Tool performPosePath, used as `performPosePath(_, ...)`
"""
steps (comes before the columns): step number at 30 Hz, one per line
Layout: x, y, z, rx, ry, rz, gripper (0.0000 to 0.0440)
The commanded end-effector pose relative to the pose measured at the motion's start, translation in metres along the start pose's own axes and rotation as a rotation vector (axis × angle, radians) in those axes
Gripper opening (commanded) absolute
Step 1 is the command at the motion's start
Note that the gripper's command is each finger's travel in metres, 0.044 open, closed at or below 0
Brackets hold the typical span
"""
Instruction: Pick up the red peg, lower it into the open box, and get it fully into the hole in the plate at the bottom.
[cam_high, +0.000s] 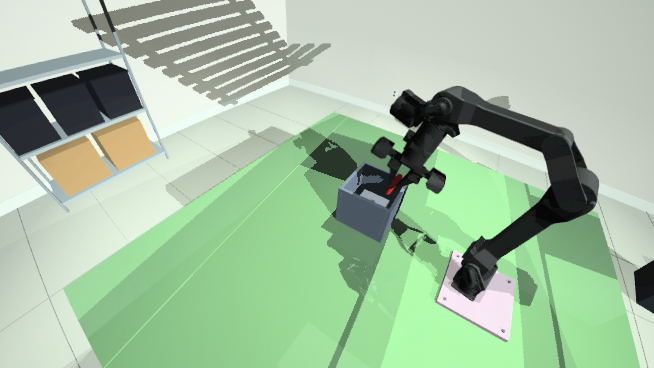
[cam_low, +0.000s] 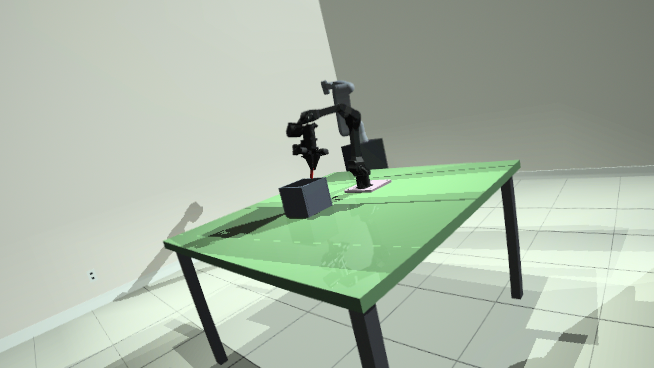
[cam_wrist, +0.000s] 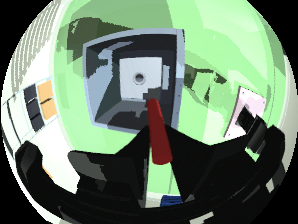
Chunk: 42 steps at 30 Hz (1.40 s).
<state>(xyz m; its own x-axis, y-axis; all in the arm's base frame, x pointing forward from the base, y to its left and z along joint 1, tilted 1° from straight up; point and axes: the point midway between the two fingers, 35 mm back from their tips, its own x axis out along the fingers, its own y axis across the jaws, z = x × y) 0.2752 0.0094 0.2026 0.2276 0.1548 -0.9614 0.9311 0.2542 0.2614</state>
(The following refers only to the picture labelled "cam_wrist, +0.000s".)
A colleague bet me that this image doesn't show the dark red peg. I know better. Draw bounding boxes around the dark red peg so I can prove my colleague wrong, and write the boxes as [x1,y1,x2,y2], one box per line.
[146,97,173,165]

